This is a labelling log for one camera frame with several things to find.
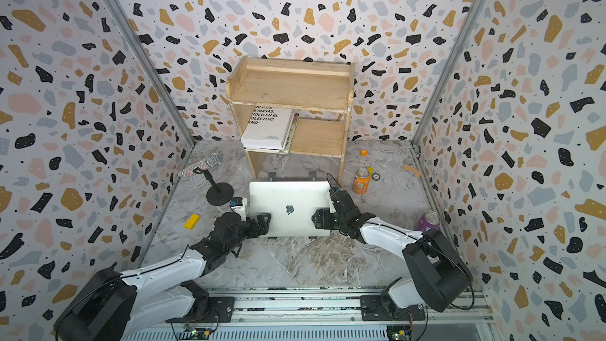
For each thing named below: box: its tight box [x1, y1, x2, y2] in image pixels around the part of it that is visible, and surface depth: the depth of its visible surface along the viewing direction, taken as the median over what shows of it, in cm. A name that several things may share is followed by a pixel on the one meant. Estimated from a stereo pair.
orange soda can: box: [352, 168, 371, 195], surface depth 99 cm
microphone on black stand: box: [178, 153, 235, 207], surface depth 102 cm
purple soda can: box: [414, 210, 442, 232], surface depth 85 cm
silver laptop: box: [249, 180, 331, 237], surface depth 90 cm
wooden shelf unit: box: [227, 55, 356, 180], surface depth 84 cm
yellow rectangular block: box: [183, 213, 201, 231], surface depth 94 cm
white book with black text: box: [240, 105, 296, 150], surface depth 90 cm
